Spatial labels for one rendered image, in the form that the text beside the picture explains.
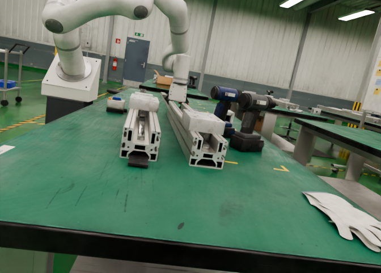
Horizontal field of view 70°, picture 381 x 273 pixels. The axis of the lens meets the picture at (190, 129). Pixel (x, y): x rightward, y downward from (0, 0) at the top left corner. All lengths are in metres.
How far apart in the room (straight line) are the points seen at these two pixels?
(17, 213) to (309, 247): 0.47
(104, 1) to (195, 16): 11.48
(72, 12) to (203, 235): 1.12
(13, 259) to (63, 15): 1.00
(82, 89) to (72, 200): 1.12
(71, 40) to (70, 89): 0.27
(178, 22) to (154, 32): 11.24
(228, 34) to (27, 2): 8.48
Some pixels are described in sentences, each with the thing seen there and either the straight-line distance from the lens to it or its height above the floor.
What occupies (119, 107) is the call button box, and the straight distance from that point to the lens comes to 1.37.
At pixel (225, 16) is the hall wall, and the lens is 12.91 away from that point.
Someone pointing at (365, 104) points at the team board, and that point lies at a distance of 4.52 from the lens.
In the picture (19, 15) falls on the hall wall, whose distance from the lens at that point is 14.14.
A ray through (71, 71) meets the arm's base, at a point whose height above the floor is 0.93.
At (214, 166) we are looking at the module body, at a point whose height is 0.78.
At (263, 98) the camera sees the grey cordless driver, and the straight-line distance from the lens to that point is 1.06.
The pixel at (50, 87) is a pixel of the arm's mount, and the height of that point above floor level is 0.82.
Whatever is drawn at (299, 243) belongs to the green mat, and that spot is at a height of 0.78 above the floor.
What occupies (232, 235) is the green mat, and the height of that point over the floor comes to 0.78.
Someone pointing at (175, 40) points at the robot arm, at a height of 1.17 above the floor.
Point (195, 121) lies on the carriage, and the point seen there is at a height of 0.89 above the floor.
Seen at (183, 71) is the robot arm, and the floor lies 1.04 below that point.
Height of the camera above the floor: 1.03
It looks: 11 degrees down
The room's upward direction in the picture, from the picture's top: 10 degrees clockwise
